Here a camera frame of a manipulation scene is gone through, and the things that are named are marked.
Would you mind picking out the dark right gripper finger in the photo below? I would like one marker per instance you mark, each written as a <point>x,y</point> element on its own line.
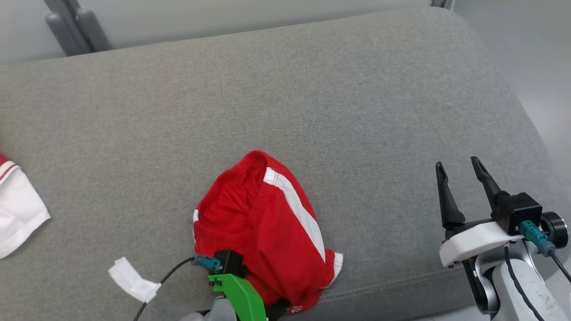
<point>448,200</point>
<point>487,183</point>

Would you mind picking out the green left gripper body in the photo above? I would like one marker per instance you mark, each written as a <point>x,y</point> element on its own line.
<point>241,294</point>

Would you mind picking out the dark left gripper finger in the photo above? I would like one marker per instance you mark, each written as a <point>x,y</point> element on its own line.
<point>277,310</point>

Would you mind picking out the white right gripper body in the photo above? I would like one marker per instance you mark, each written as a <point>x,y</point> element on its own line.
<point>477,240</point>

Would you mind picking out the red shorts with white stripe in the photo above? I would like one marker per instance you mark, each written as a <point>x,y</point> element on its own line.
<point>267,232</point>

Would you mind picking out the red and white jersey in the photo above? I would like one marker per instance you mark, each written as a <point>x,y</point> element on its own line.
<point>18,209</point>

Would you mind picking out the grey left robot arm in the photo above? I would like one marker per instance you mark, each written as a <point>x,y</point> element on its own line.
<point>214,314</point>

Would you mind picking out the white tape tag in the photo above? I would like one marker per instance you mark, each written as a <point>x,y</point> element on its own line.
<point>131,278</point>

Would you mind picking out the grey fabric sofa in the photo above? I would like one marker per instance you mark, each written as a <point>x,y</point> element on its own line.
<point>339,102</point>

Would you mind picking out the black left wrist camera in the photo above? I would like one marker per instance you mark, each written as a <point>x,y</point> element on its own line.
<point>229,263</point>

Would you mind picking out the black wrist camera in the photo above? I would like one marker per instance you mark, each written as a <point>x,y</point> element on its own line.
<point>229,263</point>
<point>517,209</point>

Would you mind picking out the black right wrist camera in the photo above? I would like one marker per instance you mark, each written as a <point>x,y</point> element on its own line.
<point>517,209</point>

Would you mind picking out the dark grey metal post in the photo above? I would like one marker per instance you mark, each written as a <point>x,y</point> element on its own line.
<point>441,3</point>

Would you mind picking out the grey metal frame legs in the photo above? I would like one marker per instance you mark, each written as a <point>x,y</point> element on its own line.
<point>76,26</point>

